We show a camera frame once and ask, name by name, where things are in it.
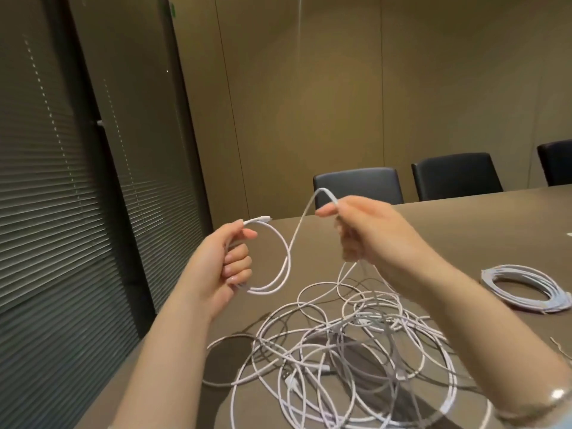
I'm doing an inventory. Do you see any person's left hand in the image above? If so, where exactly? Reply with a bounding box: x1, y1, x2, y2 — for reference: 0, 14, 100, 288
176, 220, 259, 322

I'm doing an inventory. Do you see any person's right hand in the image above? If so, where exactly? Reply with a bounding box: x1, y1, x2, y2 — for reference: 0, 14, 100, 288
315, 195, 447, 300

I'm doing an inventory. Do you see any white cable bundle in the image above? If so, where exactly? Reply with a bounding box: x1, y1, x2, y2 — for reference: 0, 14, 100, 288
232, 187, 399, 300

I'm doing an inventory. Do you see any pile of white cables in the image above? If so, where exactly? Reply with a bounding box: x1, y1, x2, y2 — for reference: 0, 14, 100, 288
201, 281, 492, 429

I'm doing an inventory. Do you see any person's left forearm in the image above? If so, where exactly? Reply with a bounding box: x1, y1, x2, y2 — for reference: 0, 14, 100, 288
107, 290, 215, 429

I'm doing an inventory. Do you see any dark meeting chair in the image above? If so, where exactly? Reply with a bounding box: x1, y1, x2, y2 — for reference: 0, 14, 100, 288
312, 167, 405, 206
536, 139, 572, 187
411, 152, 504, 202

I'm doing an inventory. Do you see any brown table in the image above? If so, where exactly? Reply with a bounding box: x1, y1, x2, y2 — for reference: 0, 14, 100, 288
87, 184, 572, 429

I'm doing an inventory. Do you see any glass partition with grey blinds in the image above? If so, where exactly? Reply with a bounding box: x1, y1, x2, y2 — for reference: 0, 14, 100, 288
0, 0, 215, 429

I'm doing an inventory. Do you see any bunch of white twist ties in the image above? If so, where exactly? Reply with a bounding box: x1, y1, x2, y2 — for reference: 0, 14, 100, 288
549, 337, 572, 367

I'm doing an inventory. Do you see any silver bracelet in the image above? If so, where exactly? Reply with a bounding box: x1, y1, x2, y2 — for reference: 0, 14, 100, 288
493, 388, 572, 421

